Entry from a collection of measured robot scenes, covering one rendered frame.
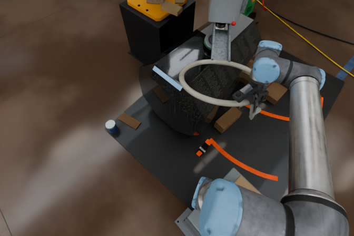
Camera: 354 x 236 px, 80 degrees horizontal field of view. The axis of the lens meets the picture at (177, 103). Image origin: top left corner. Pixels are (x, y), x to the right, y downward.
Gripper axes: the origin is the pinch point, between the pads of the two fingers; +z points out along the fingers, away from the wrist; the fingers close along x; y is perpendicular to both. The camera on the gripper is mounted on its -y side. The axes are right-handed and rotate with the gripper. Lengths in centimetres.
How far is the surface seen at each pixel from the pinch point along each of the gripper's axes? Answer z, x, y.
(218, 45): -12, 58, 18
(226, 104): -7.7, 1.4, -11.7
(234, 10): -33, 63, 30
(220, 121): 80, 70, 47
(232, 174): 40.7, -7.5, -2.6
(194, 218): 51, -19, -32
